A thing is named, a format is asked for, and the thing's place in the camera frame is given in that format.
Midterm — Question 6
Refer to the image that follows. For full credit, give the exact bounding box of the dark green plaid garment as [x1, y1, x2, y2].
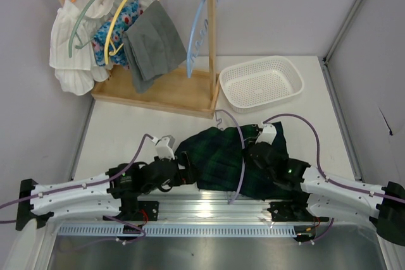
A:
[175, 127, 292, 200]

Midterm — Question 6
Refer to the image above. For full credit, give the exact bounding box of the purple hanger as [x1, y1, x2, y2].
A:
[215, 109, 246, 205]

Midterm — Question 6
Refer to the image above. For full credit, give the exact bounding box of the grey pleated skirt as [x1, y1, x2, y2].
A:
[122, 1, 187, 94]

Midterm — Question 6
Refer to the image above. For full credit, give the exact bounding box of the yellow hanger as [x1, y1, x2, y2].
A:
[105, 0, 168, 66]

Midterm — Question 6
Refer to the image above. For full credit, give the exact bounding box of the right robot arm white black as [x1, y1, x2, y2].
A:
[245, 142, 404, 246]

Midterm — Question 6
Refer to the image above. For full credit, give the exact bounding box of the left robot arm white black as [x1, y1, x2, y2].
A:
[15, 153, 199, 231]

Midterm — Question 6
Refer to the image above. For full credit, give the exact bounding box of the light blue hanger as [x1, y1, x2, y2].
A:
[186, 0, 208, 78]

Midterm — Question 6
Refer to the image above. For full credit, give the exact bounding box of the white perforated plastic basket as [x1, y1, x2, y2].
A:
[219, 56, 304, 114]

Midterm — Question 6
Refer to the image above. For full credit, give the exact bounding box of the wooden clothes rack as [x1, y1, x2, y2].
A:
[59, 0, 218, 118]

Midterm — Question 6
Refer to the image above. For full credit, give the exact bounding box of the blue floral garment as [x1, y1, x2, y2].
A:
[91, 0, 143, 68]

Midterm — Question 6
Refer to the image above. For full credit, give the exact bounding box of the white pleated garment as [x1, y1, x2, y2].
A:
[49, 0, 153, 96]

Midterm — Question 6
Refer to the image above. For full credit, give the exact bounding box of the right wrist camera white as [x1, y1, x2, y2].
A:
[255, 123, 277, 145]

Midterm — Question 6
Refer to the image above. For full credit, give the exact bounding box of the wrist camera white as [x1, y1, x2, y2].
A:
[255, 123, 277, 145]
[152, 135, 175, 160]

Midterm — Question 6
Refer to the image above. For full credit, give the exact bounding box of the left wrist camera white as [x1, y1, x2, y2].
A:
[152, 135, 175, 160]

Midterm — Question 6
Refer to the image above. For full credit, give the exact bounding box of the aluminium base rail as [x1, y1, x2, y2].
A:
[44, 190, 390, 225]

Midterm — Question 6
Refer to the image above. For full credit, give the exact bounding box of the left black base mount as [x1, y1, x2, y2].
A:
[112, 200, 159, 222]

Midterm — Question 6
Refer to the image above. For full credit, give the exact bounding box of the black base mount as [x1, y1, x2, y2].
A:
[112, 200, 159, 222]
[267, 201, 330, 222]

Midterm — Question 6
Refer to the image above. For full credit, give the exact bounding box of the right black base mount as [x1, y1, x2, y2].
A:
[267, 201, 330, 222]

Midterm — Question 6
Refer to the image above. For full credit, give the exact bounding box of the white slotted cable duct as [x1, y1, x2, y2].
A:
[58, 223, 296, 238]

